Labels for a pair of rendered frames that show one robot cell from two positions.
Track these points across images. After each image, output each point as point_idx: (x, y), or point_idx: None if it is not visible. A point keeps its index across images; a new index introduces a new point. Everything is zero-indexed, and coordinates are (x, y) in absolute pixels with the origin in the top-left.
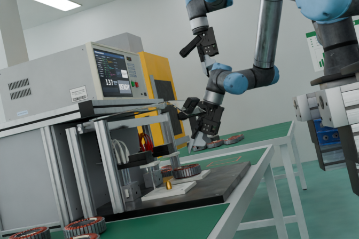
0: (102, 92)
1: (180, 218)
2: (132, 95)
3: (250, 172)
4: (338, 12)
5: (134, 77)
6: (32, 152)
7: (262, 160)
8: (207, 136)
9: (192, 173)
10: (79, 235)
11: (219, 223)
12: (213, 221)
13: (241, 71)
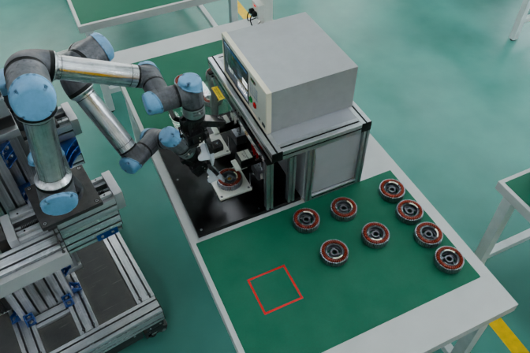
0: (225, 68)
1: (165, 118)
2: (248, 103)
3: (181, 209)
4: None
5: (255, 99)
6: None
7: (198, 260)
8: (209, 175)
9: None
10: None
11: (136, 113)
12: (140, 115)
13: (144, 136)
